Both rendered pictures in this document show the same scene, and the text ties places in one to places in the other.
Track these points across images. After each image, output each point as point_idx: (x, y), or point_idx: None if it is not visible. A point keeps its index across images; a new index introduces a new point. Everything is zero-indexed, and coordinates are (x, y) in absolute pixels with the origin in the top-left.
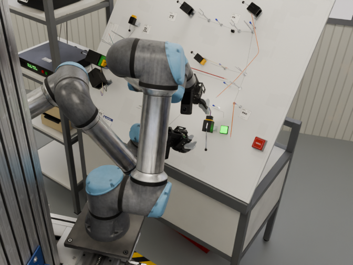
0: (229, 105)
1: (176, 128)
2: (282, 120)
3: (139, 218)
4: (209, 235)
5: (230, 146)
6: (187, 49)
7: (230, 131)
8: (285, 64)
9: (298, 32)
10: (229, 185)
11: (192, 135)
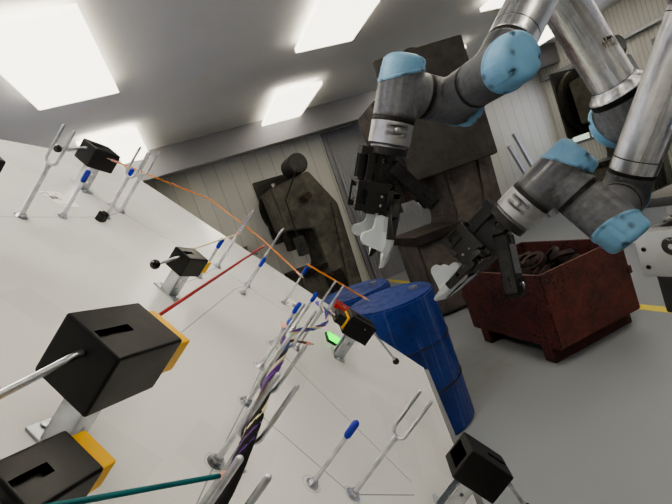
0: (283, 312)
1: (463, 229)
2: (294, 282)
3: (657, 191)
4: None
5: (358, 348)
6: (105, 296)
7: (358, 293)
8: (204, 233)
9: (149, 197)
10: (417, 377)
11: (433, 269)
